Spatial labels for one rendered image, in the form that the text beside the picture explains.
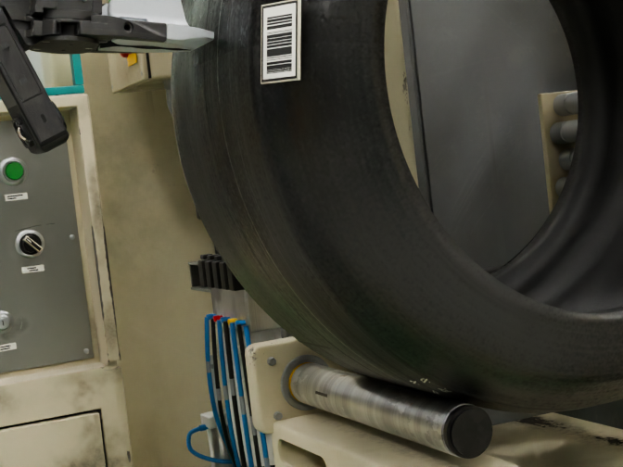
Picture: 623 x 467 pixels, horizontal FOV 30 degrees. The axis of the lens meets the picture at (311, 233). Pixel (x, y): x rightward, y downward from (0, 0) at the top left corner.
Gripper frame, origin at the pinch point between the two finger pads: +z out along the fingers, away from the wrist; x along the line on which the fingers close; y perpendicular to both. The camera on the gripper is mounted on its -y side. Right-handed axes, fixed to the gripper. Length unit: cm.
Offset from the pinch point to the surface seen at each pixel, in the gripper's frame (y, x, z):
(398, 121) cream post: -2.7, 28.5, 33.5
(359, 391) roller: -30.7, 8.9, 19.0
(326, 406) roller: -33.1, 16.2, 18.9
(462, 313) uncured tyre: -21.8, -12.3, 17.6
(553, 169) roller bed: -7, 40, 64
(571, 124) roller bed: -1, 35, 63
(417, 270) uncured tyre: -18.3, -12.4, 13.7
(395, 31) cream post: 7.7, 28.5, 33.2
